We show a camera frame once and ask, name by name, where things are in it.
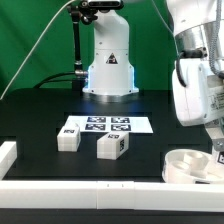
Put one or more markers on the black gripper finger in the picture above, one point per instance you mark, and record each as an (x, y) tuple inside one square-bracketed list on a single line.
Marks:
[(215, 130)]

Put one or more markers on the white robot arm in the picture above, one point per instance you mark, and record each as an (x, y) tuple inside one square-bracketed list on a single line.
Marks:
[(198, 31)]

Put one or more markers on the white marker sheet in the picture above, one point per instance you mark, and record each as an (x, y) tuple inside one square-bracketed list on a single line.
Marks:
[(110, 123)]

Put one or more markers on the white left fence rail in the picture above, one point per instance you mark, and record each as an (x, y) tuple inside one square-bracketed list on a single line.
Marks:
[(8, 155)]

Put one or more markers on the white front fence rail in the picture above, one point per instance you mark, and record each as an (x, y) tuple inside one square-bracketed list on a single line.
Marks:
[(111, 195)]

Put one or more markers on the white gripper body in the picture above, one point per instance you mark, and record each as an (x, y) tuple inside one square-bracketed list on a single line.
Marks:
[(202, 99)]

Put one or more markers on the white fence rail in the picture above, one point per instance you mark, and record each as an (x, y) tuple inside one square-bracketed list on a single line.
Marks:
[(8, 155), (111, 195)]

